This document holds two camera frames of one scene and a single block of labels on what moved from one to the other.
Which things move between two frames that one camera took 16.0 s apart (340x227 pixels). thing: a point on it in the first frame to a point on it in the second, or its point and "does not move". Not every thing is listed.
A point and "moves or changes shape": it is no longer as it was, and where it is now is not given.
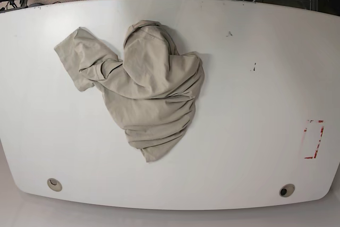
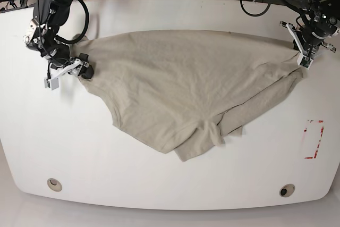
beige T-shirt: x=151 y=93 moves or changes shape
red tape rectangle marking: x=321 y=131 does not move
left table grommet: x=54 y=184 does not move
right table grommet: x=287 y=190 does not move
